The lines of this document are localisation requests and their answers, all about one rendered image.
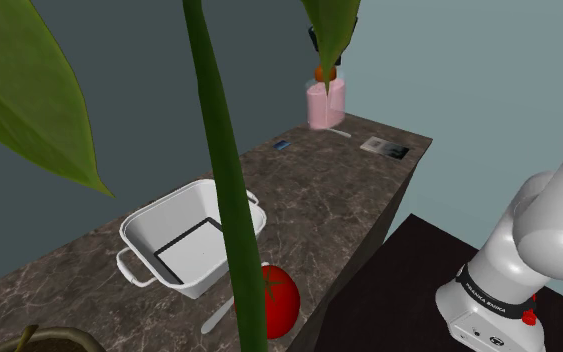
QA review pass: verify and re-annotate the grey flat tablet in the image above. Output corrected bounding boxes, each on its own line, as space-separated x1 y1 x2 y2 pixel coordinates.
359 136 411 161

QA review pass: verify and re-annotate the orange fruit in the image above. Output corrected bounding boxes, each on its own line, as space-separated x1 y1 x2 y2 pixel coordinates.
314 64 338 83

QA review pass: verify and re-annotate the white utensil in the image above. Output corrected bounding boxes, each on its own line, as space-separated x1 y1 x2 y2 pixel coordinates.
200 294 236 335

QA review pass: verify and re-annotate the red tomato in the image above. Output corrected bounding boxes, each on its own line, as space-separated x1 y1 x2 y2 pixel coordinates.
233 264 302 340

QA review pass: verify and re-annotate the green potted plant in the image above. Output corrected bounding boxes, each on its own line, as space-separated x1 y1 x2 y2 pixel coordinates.
0 0 363 352

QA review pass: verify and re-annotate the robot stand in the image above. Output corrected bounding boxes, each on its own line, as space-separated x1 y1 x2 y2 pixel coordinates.
312 212 563 352

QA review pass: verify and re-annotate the white basin with handles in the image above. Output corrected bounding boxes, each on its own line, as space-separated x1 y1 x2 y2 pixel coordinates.
116 178 268 300

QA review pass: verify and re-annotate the pink translucent glass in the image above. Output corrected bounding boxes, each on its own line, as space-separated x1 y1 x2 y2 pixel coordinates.
305 68 347 132

